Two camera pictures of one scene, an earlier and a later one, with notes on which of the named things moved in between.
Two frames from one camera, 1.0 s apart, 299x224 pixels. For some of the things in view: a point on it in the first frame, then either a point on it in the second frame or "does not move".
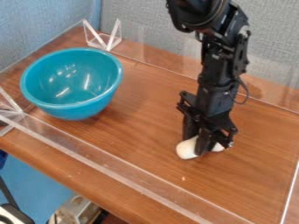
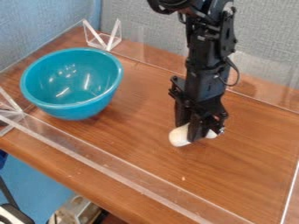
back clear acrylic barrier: x=151 y=40 does not move
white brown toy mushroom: x=185 y=148 -> x=178 y=136
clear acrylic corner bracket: x=103 y=41 does not move
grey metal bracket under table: x=79 y=211 does not move
